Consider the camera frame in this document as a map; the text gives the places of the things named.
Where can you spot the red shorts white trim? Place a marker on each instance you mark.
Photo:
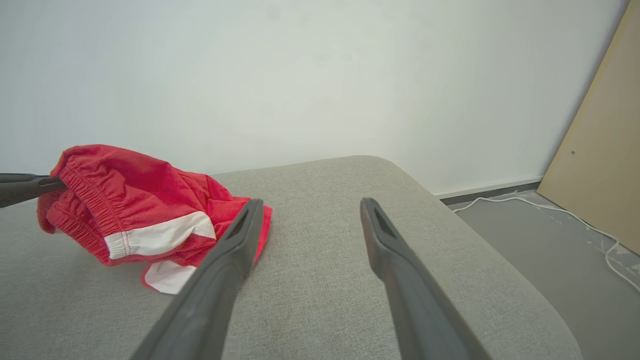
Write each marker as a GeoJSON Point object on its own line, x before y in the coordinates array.
{"type": "Point", "coordinates": [135, 195]}

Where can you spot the beige wooden board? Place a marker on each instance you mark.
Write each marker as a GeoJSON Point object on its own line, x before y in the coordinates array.
{"type": "Point", "coordinates": [600, 165]}

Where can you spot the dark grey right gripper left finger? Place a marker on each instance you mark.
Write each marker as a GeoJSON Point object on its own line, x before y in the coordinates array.
{"type": "Point", "coordinates": [215, 280]}

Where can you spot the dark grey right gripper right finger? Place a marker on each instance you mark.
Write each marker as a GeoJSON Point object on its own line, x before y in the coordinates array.
{"type": "Point", "coordinates": [410, 290]}

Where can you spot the grey fabric sofa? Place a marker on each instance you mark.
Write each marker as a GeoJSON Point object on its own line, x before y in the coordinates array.
{"type": "Point", "coordinates": [320, 280]}

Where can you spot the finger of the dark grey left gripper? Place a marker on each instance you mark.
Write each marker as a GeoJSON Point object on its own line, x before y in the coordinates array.
{"type": "Point", "coordinates": [22, 187]}

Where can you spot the white wall baseboard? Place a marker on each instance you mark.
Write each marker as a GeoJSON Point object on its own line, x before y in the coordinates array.
{"type": "Point", "coordinates": [490, 187]}

